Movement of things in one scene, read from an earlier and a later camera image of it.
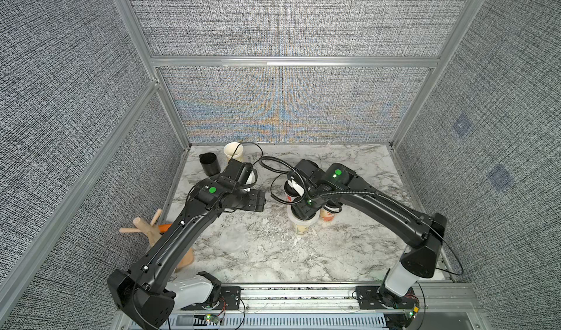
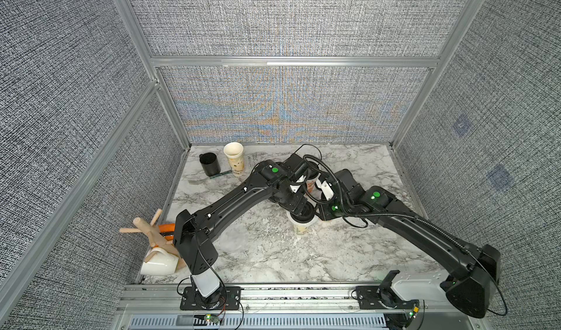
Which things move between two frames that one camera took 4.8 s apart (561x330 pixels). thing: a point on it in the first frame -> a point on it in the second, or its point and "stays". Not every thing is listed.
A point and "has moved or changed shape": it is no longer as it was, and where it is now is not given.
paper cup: x=229 y=149 has moved or changed shape
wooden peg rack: x=153 y=232 stays
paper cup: x=302 y=229 stays
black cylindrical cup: x=210 y=163 stays
